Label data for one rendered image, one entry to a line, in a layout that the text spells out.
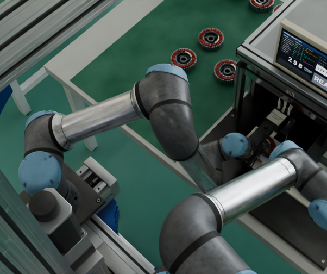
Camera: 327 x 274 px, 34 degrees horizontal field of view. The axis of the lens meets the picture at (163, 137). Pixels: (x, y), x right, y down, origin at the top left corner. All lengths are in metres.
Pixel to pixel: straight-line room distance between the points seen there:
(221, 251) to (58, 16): 0.48
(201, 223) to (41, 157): 0.69
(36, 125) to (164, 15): 1.08
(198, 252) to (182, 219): 0.07
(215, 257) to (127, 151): 2.06
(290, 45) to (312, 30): 0.09
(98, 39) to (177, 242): 1.62
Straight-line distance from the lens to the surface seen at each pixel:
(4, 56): 0.75
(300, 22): 1.72
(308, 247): 1.94
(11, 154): 3.11
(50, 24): 0.77
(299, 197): 1.99
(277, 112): 1.99
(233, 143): 1.71
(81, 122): 1.54
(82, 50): 2.42
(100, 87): 2.28
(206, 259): 0.94
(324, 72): 1.74
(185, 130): 1.37
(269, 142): 2.04
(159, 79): 1.43
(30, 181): 1.53
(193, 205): 1.00
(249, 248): 2.73
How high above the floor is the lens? 2.57
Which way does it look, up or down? 60 degrees down
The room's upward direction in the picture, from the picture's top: 7 degrees counter-clockwise
